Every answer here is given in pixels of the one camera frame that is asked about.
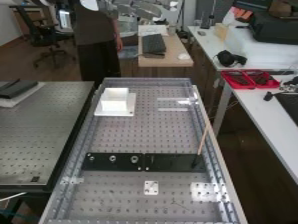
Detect white desk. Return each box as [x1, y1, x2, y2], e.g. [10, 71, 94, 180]
[186, 24, 298, 134]
[231, 74, 298, 186]

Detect wooden desk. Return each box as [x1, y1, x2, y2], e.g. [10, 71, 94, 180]
[135, 24, 195, 79]

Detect person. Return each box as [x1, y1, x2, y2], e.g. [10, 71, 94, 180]
[72, 0, 125, 90]

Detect flat black pad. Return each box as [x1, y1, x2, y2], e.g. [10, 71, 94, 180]
[0, 78, 40, 100]

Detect white foam slab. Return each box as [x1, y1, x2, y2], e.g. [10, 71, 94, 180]
[0, 81, 46, 109]

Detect clear box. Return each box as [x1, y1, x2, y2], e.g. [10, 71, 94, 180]
[38, 77, 250, 224]

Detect black headphones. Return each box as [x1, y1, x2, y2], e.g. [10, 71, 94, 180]
[215, 49, 249, 67]

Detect black plate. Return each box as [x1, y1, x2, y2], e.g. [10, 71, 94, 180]
[142, 152, 209, 174]
[82, 152, 145, 173]

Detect small silver mounting plate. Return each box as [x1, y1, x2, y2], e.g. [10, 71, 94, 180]
[142, 180, 161, 197]

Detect white mouse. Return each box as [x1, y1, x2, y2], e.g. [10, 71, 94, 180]
[177, 52, 193, 61]

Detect large black case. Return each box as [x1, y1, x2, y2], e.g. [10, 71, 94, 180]
[246, 9, 298, 45]

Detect black office chair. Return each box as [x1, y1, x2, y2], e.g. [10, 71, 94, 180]
[9, 2, 76, 70]

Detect black desk mat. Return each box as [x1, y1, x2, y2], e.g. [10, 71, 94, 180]
[274, 92, 298, 128]

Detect small white box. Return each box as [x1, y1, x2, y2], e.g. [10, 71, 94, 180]
[93, 86, 137, 118]

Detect red tray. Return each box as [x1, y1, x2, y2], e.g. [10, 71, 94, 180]
[246, 69, 282, 90]
[219, 70, 258, 90]

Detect black keyboard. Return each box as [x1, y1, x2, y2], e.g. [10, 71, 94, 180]
[141, 33, 167, 57]

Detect thin stick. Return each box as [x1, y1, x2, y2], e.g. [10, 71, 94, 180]
[195, 114, 213, 156]

